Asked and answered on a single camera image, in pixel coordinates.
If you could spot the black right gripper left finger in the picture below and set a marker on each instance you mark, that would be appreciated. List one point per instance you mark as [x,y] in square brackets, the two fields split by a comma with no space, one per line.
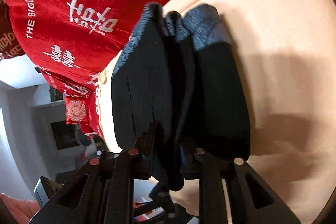
[135,163]

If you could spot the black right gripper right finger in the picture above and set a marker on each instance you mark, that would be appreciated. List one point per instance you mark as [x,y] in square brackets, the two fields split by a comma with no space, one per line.
[204,164]

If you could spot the dark navy pants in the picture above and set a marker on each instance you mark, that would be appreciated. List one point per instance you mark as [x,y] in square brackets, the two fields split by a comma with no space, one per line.
[179,71]

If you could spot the small red medallion cushion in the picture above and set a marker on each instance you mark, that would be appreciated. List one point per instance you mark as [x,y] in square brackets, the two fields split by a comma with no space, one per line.
[76,110]

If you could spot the red cushion white script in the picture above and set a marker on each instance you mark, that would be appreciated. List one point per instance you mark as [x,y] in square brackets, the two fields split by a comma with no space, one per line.
[72,41]

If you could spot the peach sofa seat cover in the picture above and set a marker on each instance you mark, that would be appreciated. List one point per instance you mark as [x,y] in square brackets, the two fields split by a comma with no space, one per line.
[286,55]

